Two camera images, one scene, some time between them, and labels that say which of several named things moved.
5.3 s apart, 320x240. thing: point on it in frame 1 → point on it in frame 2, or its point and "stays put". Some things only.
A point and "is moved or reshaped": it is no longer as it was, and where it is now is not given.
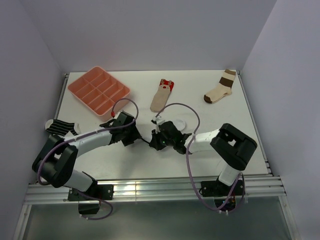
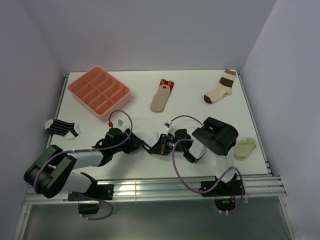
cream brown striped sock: [223, 88] stays put
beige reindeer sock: [159, 99] stays put
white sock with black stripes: [182, 125] is moved or reshaped
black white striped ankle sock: [61, 128] stays put
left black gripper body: [130, 134] → [126, 147]
